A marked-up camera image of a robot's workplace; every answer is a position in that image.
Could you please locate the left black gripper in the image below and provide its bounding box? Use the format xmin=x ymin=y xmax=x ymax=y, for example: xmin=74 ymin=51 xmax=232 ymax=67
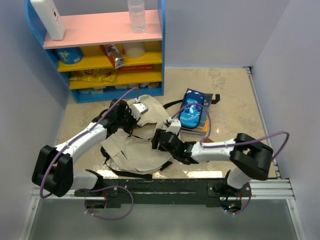
xmin=117 ymin=107 xmax=141 ymax=135

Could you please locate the blue dinosaur pencil case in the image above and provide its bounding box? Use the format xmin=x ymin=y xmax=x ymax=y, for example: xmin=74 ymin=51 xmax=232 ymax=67
xmin=178 ymin=88 xmax=205 ymax=129

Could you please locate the beige canvas backpack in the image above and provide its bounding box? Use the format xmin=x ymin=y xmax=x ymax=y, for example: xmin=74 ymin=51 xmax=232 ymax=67
xmin=101 ymin=95 xmax=183 ymax=178

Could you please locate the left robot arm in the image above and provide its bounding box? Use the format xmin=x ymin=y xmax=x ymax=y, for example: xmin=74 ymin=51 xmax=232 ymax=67
xmin=31 ymin=98 xmax=148 ymax=197

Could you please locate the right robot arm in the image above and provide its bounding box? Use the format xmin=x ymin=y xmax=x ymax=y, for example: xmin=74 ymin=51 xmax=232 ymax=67
xmin=151 ymin=129 xmax=274 ymax=197

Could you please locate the yellow chips bag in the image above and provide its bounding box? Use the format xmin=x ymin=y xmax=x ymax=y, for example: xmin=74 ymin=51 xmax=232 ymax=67
xmin=69 ymin=68 xmax=117 ymax=83

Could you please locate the dark cover book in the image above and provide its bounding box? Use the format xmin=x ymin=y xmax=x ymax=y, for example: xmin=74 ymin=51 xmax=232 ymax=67
xmin=181 ymin=93 xmax=213 ymax=136

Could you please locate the white small boxes row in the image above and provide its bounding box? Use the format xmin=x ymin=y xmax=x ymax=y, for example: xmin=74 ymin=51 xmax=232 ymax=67
xmin=78 ymin=82 xmax=161 ymax=94

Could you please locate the red flat box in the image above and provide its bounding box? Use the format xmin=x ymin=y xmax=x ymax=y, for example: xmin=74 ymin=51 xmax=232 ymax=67
xmin=119 ymin=64 xmax=154 ymax=71

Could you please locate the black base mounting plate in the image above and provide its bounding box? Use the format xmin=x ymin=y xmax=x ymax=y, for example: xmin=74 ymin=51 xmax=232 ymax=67
xmin=74 ymin=177 xmax=252 ymax=209

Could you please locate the blue shelf unit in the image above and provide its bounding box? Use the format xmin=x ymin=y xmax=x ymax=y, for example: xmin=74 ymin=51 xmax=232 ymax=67
xmin=24 ymin=0 xmax=166 ymax=103

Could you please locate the orange silver snack packet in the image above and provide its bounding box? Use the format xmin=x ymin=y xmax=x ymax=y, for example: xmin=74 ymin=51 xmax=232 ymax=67
xmin=100 ymin=44 xmax=125 ymax=69

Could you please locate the white cylindrical container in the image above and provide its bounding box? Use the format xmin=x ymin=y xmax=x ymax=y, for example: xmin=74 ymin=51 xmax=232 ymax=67
xmin=122 ymin=42 xmax=145 ymax=59

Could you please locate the blue round snack tub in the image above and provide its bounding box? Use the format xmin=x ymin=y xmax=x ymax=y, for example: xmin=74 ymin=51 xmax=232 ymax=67
xmin=54 ymin=47 xmax=84 ymax=65

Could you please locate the clear plastic water bottle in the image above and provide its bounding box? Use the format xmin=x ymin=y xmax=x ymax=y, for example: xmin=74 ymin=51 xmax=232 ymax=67
xmin=127 ymin=0 xmax=147 ymax=34

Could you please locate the white rectangular bottle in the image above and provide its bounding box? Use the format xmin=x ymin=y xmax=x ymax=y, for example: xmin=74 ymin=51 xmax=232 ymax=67
xmin=30 ymin=0 xmax=66 ymax=41

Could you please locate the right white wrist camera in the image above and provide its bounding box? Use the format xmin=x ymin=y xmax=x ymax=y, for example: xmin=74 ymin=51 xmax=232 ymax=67
xmin=166 ymin=118 xmax=182 ymax=136

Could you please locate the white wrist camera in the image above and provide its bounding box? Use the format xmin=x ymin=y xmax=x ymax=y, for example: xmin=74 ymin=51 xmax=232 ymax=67
xmin=130 ymin=102 xmax=149 ymax=119
xmin=166 ymin=118 xmax=182 ymax=136

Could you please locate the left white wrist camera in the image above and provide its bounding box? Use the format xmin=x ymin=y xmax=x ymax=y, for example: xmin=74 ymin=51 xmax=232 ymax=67
xmin=130 ymin=102 xmax=149 ymax=119

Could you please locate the aluminium frame rail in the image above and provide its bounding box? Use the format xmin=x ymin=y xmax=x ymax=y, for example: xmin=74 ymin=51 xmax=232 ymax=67
xmin=19 ymin=67 xmax=306 ymax=240

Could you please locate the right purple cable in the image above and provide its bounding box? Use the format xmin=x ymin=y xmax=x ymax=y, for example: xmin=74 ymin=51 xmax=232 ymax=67
xmin=169 ymin=103 xmax=290 ymax=216

